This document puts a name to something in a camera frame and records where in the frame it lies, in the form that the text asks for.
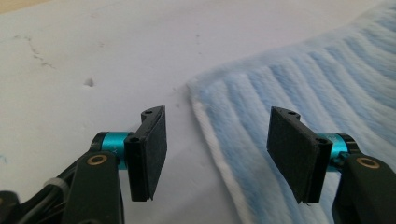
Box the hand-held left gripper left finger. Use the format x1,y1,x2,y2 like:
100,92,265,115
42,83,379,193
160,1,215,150
92,105,168,203

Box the blue striped towel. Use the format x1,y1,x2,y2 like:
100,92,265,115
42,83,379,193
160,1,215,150
186,1,396,224

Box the wooden table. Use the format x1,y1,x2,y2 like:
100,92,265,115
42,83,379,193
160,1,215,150
0,0,50,15

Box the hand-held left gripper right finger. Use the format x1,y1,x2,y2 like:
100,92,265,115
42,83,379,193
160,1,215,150
266,105,359,204

